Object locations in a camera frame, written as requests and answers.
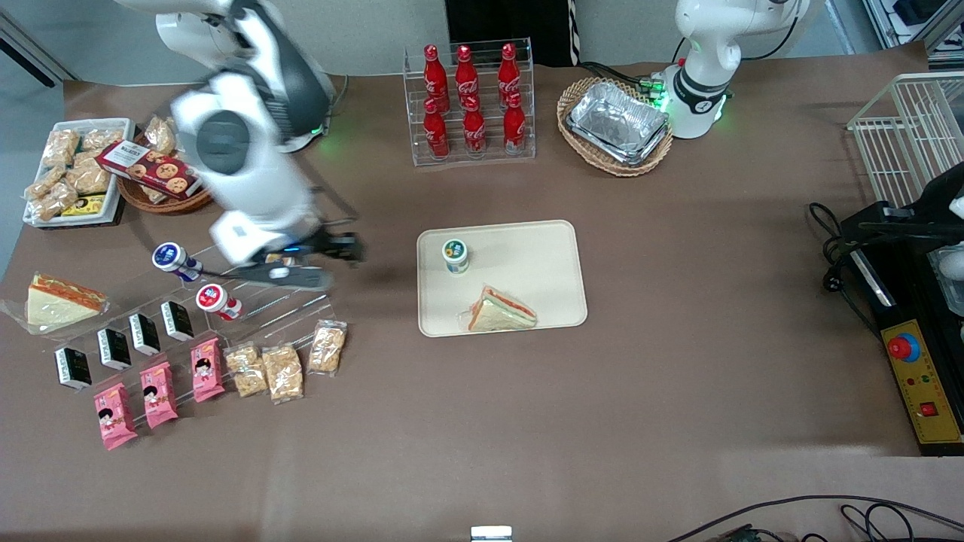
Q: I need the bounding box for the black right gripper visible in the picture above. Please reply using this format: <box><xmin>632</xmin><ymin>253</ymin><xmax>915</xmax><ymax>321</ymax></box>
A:
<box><xmin>297</xmin><ymin>221</ymin><xmax>368</xmax><ymax>265</ymax></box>

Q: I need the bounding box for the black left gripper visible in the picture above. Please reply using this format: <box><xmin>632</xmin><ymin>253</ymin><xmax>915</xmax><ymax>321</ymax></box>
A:
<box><xmin>914</xmin><ymin>162</ymin><xmax>964</xmax><ymax>224</ymax></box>

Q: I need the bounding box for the green gum bottle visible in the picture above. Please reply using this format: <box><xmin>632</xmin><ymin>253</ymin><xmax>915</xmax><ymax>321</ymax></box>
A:
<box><xmin>441</xmin><ymin>238</ymin><xmax>471</xmax><ymax>276</ymax></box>

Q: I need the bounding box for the red gum bottle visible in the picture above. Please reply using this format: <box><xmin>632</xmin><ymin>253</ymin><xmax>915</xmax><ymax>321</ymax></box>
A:
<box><xmin>196</xmin><ymin>283</ymin><xmax>243</xmax><ymax>321</ymax></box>

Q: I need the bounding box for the cream plastic serving tray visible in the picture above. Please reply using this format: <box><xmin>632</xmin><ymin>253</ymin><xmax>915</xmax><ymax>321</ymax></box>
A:
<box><xmin>416</xmin><ymin>219</ymin><xmax>588</xmax><ymax>338</ymax></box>

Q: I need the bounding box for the blue gum bottle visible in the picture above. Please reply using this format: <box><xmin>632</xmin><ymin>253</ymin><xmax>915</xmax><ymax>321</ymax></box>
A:
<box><xmin>152</xmin><ymin>242</ymin><xmax>204</xmax><ymax>283</ymax></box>

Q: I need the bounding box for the white rectangular snack tray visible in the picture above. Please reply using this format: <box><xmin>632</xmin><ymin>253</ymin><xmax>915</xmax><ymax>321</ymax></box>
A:
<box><xmin>23</xmin><ymin>117</ymin><xmax>136</xmax><ymax>228</ymax></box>

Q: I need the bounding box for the clear bag of crisp snack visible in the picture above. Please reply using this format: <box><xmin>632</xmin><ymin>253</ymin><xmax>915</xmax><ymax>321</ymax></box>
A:
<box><xmin>307</xmin><ymin>320</ymin><xmax>349</xmax><ymax>377</ymax></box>
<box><xmin>261</xmin><ymin>343</ymin><xmax>305</xmax><ymax>405</ymax></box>
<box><xmin>225</xmin><ymin>343</ymin><xmax>270</xmax><ymax>398</ymax></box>

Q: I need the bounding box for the clear acrylic stepped display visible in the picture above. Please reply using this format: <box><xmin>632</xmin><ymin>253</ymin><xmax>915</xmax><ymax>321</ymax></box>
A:
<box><xmin>45</xmin><ymin>226</ymin><xmax>336</xmax><ymax>407</ymax></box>

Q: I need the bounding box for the red cola bottle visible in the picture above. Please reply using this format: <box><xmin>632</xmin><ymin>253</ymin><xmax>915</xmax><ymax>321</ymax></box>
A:
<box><xmin>497</xmin><ymin>43</ymin><xmax>522</xmax><ymax>110</ymax></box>
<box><xmin>422</xmin><ymin>44</ymin><xmax>450</xmax><ymax>114</ymax></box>
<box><xmin>462</xmin><ymin>96</ymin><xmax>487</xmax><ymax>157</ymax></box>
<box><xmin>423</xmin><ymin>98</ymin><xmax>450</xmax><ymax>159</ymax></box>
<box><xmin>503</xmin><ymin>93</ymin><xmax>527</xmax><ymax>155</ymax></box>
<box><xmin>455</xmin><ymin>45</ymin><xmax>480</xmax><ymax>112</ymax></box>

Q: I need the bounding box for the clear acrylic bottle rack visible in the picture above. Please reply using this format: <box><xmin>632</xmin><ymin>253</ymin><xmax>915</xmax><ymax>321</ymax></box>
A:
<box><xmin>403</xmin><ymin>38</ymin><xmax>537</xmax><ymax>168</ymax></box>

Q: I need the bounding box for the wrapped triangle sandwich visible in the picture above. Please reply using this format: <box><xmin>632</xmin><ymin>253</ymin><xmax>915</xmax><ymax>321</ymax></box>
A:
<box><xmin>0</xmin><ymin>273</ymin><xmax>111</xmax><ymax>336</ymax></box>
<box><xmin>459</xmin><ymin>285</ymin><xmax>538</xmax><ymax>333</ymax></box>

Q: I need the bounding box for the black machine with yellow panel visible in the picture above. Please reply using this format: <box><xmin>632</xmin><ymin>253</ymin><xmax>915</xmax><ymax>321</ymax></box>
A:
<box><xmin>840</xmin><ymin>199</ymin><xmax>964</xmax><ymax>458</ymax></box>

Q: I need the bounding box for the dark round wicker basket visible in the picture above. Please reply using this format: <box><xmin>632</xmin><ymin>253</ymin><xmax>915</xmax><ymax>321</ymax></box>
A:
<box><xmin>117</xmin><ymin>132</ymin><xmax>215</xmax><ymax>215</ymax></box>

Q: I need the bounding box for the small black carton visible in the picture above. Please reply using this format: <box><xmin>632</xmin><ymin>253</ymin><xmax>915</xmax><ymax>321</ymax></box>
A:
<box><xmin>54</xmin><ymin>346</ymin><xmax>93</xmax><ymax>391</ymax></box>
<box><xmin>161</xmin><ymin>300</ymin><xmax>195</xmax><ymax>342</ymax></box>
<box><xmin>97</xmin><ymin>327</ymin><xmax>133</xmax><ymax>370</ymax></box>
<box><xmin>129</xmin><ymin>313</ymin><xmax>162</xmax><ymax>357</ymax></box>

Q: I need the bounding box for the pink snack packet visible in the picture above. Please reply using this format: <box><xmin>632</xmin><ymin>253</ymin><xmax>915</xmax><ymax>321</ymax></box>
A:
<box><xmin>139</xmin><ymin>361</ymin><xmax>180</xmax><ymax>430</ymax></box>
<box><xmin>93</xmin><ymin>382</ymin><xmax>139</xmax><ymax>451</ymax></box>
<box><xmin>190</xmin><ymin>336</ymin><xmax>226</xmax><ymax>403</ymax></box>

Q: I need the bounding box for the red cookie box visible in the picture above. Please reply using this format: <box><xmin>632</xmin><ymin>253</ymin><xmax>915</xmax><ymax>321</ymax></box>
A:
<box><xmin>96</xmin><ymin>140</ymin><xmax>203</xmax><ymax>200</ymax></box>

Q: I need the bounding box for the light round wicker basket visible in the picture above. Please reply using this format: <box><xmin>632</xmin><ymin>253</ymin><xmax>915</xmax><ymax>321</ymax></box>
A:
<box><xmin>557</xmin><ymin>76</ymin><xmax>675</xmax><ymax>178</ymax></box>

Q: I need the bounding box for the small yellow box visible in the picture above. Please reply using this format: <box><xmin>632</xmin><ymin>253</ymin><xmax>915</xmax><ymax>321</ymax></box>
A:
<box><xmin>62</xmin><ymin>194</ymin><xmax>108</xmax><ymax>218</ymax></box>

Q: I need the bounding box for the silver foil container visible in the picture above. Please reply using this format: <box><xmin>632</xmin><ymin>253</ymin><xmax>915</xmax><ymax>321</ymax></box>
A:
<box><xmin>566</xmin><ymin>81</ymin><xmax>671</xmax><ymax>166</ymax></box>

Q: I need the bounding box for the dark metal bar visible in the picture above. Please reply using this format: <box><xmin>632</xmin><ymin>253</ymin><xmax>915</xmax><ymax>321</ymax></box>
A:
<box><xmin>0</xmin><ymin>11</ymin><xmax>57</xmax><ymax>87</ymax></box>

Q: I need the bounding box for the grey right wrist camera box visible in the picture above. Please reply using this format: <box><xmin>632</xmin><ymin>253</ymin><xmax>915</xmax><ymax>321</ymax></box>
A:
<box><xmin>203</xmin><ymin>263</ymin><xmax>334</xmax><ymax>294</ymax></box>

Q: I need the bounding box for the white wire rack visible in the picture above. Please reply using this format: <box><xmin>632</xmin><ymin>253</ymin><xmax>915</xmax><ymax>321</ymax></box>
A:
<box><xmin>847</xmin><ymin>72</ymin><xmax>964</xmax><ymax>208</ymax></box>

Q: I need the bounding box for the black power cord with plug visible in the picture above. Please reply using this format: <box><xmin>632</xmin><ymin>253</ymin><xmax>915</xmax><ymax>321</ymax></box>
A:
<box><xmin>807</xmin><ymin>202</ymin><xmax>882</xmax><ymax>340</ymax></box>

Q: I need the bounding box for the metal shelf frame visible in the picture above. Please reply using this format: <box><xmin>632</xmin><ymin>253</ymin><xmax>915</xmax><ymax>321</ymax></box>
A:
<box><xmin>862</xmin><ymin>0</ymin><xmax>964</xmax><ymax>53</ymax></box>

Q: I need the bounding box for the black arm base cable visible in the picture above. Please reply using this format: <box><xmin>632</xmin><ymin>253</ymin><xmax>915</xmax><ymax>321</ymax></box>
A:
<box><xmin>576</xmin><ymin>60</ymin><xmax>664</xmax><ymax>99</ymax></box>

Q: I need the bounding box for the long black cable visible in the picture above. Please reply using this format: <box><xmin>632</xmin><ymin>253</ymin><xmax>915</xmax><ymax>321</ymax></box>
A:
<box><xmin>667</xmin><ymin>495</ymin><xmax>964</xmax><ymax>542</ymax></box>

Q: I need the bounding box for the looped black cable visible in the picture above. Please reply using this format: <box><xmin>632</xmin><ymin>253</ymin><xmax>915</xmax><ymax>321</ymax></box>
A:
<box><xmin>840</xmin><ymin>503</ymin><xmax>916</xmax><ymax>542</ymax></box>

